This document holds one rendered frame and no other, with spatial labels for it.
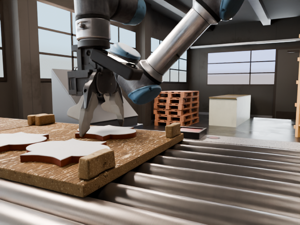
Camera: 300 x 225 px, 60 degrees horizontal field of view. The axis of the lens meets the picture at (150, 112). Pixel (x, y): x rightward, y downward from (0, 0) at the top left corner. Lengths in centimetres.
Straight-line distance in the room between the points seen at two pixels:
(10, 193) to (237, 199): 28
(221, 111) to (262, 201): 653
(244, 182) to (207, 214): 11
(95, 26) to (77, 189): 36
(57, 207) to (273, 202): 24
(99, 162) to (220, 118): 657
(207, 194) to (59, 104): 83
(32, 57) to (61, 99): 305
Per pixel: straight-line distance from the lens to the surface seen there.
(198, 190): 35
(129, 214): 28
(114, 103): 62
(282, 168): 48
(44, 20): 457
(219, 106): 684
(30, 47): 409
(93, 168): 32
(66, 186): 33
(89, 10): 59
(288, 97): 889
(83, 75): 58
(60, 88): 106
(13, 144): 50
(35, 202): 35
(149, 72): 93
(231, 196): 34
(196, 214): 30
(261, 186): 38
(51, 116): 80
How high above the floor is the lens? 105
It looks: 6 degrees down
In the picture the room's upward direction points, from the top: straight up
